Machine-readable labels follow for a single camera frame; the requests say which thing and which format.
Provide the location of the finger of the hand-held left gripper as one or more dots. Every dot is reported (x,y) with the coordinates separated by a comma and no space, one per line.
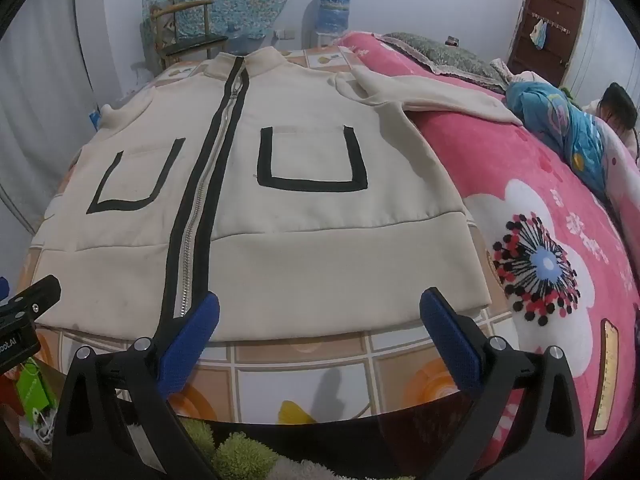
(4,289)
(35,297)

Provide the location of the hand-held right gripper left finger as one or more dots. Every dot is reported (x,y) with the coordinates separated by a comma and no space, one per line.
(190,340)

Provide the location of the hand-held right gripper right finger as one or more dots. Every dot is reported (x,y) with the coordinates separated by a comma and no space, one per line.
(450,345)

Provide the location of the cream zip jacket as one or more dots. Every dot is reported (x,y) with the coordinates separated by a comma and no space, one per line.
(300,210)

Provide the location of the green bag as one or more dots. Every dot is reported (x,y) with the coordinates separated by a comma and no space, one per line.
(32,390)

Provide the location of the red bag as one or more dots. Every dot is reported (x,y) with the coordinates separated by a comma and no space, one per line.
(9,395)

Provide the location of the orange checked bed sheet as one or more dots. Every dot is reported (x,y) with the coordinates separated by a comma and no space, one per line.
(300,385)

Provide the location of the green fuzzy cloth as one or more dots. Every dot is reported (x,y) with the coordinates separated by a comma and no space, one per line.
(240,455)

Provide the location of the pink floral blanket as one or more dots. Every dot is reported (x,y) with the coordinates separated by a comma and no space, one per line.
(500,160)

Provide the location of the grey-green pillow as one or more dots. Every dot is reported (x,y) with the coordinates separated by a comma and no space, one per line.
(445,55)

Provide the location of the wooden chair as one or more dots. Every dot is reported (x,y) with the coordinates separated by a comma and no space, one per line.
(192,42)

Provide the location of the clear water jug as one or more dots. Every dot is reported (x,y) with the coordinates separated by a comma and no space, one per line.
(238,40)

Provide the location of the small dark red box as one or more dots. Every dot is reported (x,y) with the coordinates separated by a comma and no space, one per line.
(453,40)

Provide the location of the brown door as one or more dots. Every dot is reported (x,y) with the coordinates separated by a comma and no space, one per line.
(550,45)

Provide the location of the hanging cloth on door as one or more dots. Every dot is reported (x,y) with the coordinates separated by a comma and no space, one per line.
(538,35)

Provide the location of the blue water bottle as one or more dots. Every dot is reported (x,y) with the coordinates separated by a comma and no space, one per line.
(334,10)

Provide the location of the white wall socket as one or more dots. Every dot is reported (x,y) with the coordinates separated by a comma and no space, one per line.
(283,34)

